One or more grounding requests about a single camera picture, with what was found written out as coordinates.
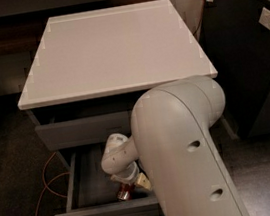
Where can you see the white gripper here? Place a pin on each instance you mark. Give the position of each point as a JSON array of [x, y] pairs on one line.
[[129, 175]]

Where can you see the red coke can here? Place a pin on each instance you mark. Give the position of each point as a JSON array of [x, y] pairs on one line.
[[125, 192]]

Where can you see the grey drawer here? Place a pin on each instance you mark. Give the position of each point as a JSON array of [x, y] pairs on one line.
[[92, 193], [88, 122]]

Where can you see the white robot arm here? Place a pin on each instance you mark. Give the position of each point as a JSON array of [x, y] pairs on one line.
[[170, 137]]

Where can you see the grey top drawer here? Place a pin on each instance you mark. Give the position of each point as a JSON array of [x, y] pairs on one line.
[[88, 122]]

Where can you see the grey cabinet with white top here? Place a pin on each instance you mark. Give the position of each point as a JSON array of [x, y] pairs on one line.
[[123, 50]]

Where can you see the black bin cabinet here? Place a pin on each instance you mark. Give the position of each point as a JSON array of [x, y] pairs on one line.
[[239, 48]]

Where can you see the dark wooden bench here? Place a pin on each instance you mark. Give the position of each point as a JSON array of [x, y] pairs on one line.
[[22, 32]]

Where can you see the white square sticker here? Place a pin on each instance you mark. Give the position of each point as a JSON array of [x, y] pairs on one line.
[[265, 18]]

